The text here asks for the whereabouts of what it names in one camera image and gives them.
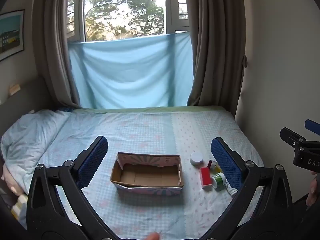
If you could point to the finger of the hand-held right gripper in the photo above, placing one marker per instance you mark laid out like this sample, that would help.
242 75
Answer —
290 137
312 126

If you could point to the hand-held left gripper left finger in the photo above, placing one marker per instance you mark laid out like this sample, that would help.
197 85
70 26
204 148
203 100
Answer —
93 162

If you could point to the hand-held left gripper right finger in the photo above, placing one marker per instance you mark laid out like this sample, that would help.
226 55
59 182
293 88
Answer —
226 162

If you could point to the green bottle white cap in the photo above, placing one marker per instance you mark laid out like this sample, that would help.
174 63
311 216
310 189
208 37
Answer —
218 180

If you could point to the white plastic bottle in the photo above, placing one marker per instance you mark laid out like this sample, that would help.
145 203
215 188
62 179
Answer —
229 187

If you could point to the red carton box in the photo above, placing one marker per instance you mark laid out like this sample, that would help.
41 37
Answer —
206 178

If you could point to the white lidded jar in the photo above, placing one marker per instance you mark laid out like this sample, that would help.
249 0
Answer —
196 158

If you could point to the patterned cardboard box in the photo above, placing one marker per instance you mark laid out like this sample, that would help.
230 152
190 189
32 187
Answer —
150 177

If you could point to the person's right hand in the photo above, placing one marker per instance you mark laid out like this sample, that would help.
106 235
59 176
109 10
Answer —
314 190

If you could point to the small red lidded jar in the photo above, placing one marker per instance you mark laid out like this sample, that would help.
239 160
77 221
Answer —
212 164

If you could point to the blue covered pillow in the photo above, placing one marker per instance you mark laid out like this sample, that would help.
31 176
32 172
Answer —
30 140

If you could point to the checked blue bedspread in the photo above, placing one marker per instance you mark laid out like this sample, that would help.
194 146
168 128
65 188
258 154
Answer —
155 130

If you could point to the pale yellow bundle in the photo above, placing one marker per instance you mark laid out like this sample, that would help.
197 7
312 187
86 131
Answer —
21 203

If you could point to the curtain tieback hook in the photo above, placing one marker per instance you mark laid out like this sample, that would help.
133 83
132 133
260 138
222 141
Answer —
244 62

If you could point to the grey headboard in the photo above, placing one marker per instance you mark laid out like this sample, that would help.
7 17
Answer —
22 105

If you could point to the light blue hanging cloth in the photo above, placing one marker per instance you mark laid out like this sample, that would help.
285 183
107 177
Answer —
130 72

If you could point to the small beige block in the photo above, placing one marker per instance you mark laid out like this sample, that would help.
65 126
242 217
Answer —
14 89

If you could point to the brown curtain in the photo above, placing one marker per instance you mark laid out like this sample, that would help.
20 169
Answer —
56 42
215 42

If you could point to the white framed window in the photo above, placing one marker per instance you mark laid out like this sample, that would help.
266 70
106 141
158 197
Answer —
125 10

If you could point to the framed wall picture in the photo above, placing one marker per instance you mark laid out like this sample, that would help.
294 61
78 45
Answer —
10 33

